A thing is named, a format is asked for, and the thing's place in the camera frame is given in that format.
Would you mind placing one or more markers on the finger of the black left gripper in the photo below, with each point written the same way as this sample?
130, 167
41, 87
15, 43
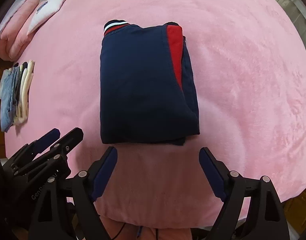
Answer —
60, 147
27, 153

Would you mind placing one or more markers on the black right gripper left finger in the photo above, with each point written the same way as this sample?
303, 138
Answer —
77, 204

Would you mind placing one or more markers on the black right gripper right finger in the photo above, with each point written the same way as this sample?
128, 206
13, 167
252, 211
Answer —
251, 207

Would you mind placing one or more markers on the navy red varsity jacket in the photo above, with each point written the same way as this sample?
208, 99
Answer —
147, 89

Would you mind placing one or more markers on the wooden drawer cabinet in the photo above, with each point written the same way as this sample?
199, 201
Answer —
295, 212

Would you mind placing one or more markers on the folded cream garment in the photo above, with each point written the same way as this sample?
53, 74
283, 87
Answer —
25, 82

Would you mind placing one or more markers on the pink fleece trousers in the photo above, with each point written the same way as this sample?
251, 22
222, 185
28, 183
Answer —
120, 230

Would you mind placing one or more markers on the folded blue jeans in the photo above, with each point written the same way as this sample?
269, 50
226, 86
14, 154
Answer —
8, 89

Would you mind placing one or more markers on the black folded garment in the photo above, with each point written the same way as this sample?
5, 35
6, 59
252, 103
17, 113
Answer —
18, 89

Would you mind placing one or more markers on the folded pink quilt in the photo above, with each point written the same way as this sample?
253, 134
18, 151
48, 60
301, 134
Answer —
13, 30

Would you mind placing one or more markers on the white printed pillow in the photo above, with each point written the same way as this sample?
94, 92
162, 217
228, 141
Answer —
43, 13

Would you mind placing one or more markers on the pink plush bed cover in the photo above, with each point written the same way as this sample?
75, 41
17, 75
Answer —
249, 69

